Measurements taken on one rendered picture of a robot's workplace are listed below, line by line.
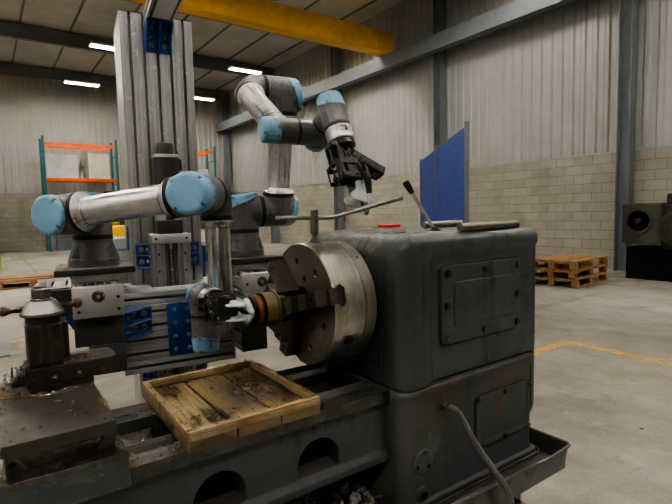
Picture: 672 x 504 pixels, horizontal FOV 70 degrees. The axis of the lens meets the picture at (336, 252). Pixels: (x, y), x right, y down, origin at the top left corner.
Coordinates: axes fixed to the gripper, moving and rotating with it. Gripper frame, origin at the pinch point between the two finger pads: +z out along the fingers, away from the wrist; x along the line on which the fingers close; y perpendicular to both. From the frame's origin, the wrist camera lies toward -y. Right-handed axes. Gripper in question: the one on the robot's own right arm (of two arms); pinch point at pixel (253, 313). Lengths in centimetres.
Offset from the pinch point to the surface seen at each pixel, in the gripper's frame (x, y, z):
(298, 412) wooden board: -20.1, -3.3, 14.3
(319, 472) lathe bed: -37.0, -9.7, 11.9
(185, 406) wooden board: -19.7, 16.0, -3.1
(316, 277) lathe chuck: 7.4, -15.1, 4.1
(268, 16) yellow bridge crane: 508, -511, -1006
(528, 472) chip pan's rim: -51, -70, 26
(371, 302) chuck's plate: 1.0, -25.9, 11.9
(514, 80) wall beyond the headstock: 331, -989, -648
